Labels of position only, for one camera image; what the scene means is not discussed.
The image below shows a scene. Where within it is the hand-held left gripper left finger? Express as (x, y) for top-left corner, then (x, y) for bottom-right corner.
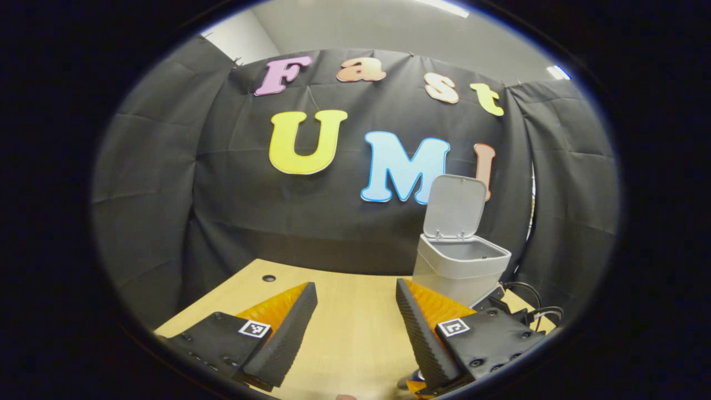
(158, 282), (318, 392)

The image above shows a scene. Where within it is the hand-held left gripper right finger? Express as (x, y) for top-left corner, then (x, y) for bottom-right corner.
(395, 278), (548, 392)

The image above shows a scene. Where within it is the white desktop garbage bin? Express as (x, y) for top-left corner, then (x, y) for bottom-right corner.
(412, 174), (512, 308)

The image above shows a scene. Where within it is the wooden desktop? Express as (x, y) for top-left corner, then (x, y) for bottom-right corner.
(154, 258), (556, 400)

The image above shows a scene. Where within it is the black backdrop cloth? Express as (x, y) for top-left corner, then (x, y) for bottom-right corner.
(92, 36), (620, 328)

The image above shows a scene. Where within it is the long ceiling light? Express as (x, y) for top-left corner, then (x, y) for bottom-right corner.
(414, 0), (470, 18)

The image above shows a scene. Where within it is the black cable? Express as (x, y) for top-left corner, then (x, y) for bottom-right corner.
(528, 306), (564, 328)
(503, 281), (544, 312)

